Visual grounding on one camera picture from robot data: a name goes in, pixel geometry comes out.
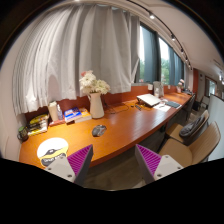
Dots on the tan chair far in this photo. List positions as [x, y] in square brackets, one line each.
[173, 131]

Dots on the black keyboard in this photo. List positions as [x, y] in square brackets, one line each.
[173, 104]

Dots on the tan chair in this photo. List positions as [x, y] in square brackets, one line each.
[197, 151]
[173, 131]

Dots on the white ceramic vase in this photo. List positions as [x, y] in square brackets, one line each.
[96, 107]

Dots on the blue white book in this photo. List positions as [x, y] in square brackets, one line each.
[72, 114]

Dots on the white laptop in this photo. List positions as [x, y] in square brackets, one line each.
[149, 99]

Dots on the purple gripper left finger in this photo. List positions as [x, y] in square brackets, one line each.
[73, 168]

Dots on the clear plastic bottle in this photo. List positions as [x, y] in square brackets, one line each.
[59, 111]

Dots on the white flower bouquet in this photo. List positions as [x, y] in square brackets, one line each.
[90, 84]

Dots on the white curtain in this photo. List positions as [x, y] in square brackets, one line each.
[68, 41]

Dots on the grey computer mouse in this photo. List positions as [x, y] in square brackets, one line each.
[98, 130]

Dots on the dark grey curtain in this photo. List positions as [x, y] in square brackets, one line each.
[149, 60]

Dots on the tan book under blue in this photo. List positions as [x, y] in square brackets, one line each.
[85, 115]

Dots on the tan chair near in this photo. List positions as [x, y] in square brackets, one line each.
[197, 151]

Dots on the grey cushion bag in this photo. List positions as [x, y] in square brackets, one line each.
[190, 128]

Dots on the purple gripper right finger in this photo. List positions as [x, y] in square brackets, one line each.
[153, 166]

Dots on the round white mouse pad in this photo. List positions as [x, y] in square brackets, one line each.
[50, 149]

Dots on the stack of books left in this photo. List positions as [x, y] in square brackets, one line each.
[38, 125]

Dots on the white paper sheet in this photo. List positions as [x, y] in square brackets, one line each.
[162, 107]

